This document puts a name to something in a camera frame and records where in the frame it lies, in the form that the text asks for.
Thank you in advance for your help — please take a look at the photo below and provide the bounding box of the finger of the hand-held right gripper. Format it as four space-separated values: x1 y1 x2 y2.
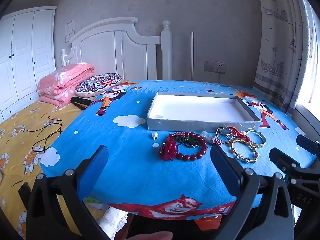
296 134 320 155
269 147 320 181

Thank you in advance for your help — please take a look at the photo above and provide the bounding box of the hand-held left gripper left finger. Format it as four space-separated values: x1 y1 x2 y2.
25 144 113 240

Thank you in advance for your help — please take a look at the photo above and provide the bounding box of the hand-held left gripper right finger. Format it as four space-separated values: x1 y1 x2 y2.
211 144 295 240

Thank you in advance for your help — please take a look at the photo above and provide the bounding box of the wide gold bangle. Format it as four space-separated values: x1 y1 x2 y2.
246 129 267 148

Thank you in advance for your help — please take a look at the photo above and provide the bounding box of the red bead bracelet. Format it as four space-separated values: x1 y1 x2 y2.
167 132 208 161

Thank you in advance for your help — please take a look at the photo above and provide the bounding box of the red cord bracelet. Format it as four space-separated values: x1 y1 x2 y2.
228 126 252 143

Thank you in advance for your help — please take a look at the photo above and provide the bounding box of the green pendant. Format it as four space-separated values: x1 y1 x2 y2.
174 133 200 148

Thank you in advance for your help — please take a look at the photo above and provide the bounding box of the red rose hair clip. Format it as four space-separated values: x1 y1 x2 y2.
158 139 178 161

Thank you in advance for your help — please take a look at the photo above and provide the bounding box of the shallow white cardboard box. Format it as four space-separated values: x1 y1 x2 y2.
146 91 262 132

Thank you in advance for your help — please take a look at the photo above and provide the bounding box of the person's left hand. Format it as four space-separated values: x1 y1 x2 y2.
125 231 173 240

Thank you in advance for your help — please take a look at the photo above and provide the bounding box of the white window sill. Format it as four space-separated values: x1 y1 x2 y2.
291 102 320 140

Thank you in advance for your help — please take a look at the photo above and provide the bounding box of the blue cartoon tablecloth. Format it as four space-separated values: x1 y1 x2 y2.
40 80 320 220

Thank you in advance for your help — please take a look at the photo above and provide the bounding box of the white lace cloth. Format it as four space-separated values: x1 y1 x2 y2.
96 205 130 233

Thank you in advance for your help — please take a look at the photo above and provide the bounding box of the black folding fan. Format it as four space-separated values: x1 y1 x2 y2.
70 96 94 110

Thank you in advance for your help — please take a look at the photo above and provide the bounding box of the yellow floral bed sheet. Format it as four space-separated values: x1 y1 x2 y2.
0 100 108 240

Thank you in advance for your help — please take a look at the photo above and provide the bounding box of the round patterned cushion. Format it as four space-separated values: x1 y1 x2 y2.
75 73 123 98

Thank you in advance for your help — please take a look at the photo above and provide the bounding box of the pink folded quilt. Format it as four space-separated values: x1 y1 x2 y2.
37 63 95 107

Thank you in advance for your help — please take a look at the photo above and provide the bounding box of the ship print curtain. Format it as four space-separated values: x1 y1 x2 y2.
254 0 320 117

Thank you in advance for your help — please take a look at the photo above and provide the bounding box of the white wooden headboard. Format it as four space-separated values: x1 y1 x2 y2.
61 17 173 80

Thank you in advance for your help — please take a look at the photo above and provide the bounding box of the metal pipe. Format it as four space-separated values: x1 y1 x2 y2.
190 32 195 80

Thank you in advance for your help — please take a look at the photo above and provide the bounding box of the white wardrobe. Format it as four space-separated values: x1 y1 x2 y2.
0 6 58 122

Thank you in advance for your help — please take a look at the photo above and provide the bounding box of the silver ring bangle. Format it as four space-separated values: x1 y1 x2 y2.
216 127 234 142

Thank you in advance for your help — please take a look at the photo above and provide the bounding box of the thin black cord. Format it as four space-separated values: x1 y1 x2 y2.
24 116 64 153

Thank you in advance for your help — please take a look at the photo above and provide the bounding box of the grey wall switch panel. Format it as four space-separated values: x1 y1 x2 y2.
204 59 227 73

